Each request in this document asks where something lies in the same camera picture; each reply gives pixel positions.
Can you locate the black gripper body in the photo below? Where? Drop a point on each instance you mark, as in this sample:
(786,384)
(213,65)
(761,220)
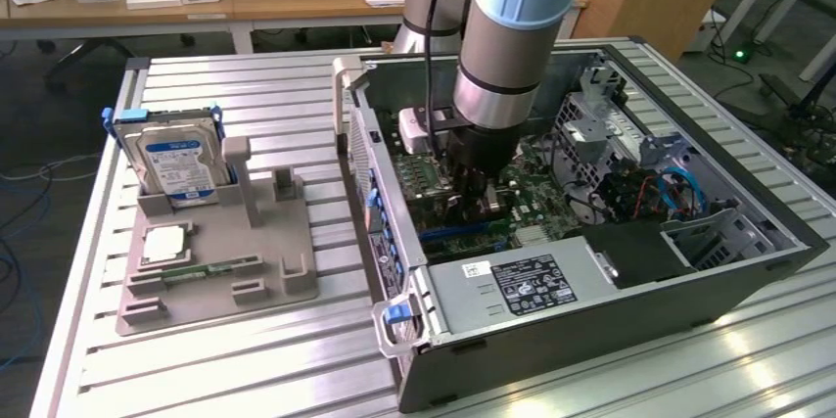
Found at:
(482,153)

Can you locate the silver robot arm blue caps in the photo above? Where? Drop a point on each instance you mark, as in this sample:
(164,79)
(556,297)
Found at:
(509,46)

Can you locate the green motherboard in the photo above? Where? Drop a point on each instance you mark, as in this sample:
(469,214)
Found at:
(529,202)

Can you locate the blue expansion slot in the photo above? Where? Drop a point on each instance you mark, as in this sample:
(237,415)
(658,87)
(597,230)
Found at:
(450,233)

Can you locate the silver chipset heatsink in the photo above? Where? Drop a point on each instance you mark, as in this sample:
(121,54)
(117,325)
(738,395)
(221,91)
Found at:
(530,238)

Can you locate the blue card retainer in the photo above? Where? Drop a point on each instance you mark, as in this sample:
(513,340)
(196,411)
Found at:
(373,198)

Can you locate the metal drive cage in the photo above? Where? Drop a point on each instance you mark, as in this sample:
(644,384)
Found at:
(588,144)

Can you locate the grey power supply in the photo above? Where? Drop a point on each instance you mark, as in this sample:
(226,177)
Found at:
(469,300)

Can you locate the black plastic shroud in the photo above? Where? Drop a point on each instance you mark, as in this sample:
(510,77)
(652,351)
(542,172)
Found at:
(633,251)

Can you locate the blue case latch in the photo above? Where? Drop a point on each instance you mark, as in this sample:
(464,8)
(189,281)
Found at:
(396,315)

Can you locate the black open PC case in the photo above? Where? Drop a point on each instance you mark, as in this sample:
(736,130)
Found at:
(554,364)

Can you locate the metal disk bay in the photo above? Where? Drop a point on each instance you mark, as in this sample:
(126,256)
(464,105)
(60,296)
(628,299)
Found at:
(718,242)

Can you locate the grey parts rack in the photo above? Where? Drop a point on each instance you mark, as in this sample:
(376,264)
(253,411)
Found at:
(221,242)

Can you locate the white device beside cabinet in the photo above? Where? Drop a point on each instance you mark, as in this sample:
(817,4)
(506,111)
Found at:
(708,31)

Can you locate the green RAM stick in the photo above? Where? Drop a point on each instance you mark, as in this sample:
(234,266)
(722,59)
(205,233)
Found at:
(196,272)

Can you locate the hard disk in blue carrier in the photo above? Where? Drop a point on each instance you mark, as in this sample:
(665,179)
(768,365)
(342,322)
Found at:
(176,163)

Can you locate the silver CPU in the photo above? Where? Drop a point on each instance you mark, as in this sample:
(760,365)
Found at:
(162,244)

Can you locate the black floor stand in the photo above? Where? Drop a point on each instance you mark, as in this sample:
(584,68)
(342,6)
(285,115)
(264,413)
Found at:
(802,109)

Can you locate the wooden desk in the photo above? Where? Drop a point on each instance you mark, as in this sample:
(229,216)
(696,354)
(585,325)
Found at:
(65,12)

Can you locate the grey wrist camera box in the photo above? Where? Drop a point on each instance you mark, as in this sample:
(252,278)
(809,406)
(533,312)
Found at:
(417,129)

